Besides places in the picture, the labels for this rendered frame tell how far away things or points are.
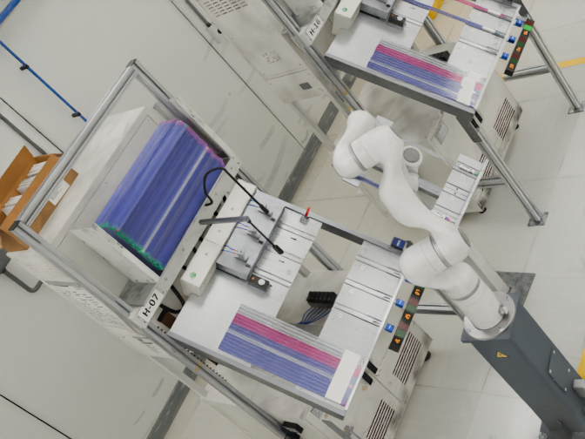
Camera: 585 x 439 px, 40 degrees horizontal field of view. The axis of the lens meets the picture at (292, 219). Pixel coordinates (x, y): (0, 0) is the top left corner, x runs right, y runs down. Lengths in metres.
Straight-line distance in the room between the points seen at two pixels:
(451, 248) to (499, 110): 1.95
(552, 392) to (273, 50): 1.93
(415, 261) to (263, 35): 1.59
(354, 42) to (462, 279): 1.49
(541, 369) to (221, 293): 1.18
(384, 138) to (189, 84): 2.66
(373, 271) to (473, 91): 0.99
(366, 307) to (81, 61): 2.30
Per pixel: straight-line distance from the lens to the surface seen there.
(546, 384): 2.97
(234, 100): 5.14
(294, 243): 3.13
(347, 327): 3.00
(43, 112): 4.41
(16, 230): 2.69
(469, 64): 3.73
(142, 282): 2.95
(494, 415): 3.49
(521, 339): 2.80
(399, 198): 2.46
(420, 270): 2.51
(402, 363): 3.62
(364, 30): 3.76
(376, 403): 3.50
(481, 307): 2.67
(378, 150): 2.43
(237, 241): 3.06
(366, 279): 3.08
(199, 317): 3.01
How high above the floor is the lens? 2.71
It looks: 31 degrees down
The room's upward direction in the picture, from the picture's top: 45 degrees counter-clockwise
